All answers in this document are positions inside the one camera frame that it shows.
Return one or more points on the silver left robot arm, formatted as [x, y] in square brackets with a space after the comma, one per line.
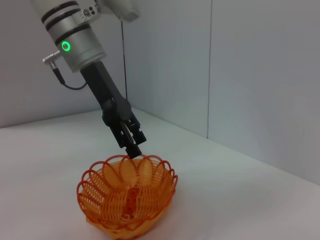
[80, 40]

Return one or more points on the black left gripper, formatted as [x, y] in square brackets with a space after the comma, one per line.
[105, 87]

